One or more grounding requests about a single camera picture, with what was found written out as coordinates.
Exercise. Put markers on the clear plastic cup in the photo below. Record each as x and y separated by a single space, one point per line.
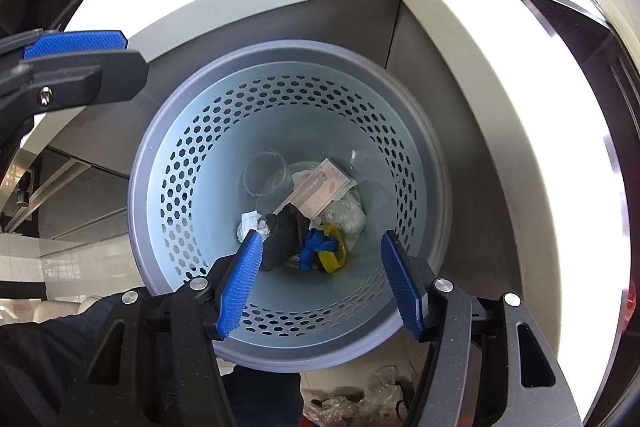
265 179

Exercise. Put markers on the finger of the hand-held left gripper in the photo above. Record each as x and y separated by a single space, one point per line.
75 44
85 79

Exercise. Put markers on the grey perforated trash bin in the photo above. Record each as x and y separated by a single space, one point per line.
200 157

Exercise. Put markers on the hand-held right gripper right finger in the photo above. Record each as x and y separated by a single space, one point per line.
400 292

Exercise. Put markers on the small white paper scrap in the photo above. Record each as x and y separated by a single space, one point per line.
248 223

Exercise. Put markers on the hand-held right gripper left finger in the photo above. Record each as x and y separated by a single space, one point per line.
240 287

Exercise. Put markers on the clear crumpled plastic bag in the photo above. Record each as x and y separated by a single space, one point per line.
370 394

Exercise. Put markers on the beige paper packet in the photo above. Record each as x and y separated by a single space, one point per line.
320 192

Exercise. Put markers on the white plastic bag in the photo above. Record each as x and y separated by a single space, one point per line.
347 214

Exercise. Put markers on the white paper towel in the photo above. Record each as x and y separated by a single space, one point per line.
300 179

